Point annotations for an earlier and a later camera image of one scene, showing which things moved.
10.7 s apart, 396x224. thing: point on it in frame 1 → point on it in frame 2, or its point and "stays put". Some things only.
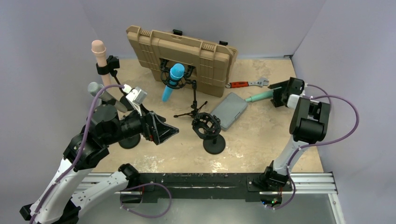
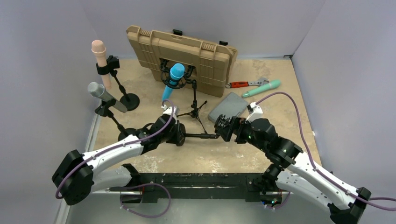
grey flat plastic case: [229, 109] stays put
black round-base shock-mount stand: [207, 126] → [183, 135]
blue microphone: [177, 72] stays put
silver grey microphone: [104, 96] stays put
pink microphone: [99, 50] stays put
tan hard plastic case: [213, 64] stays put
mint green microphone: [260, 96] → [272, 84]
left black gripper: [154, 127] → [176, 138]
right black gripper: [276, 101] → [233, 127]
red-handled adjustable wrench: [260, 82] stays put
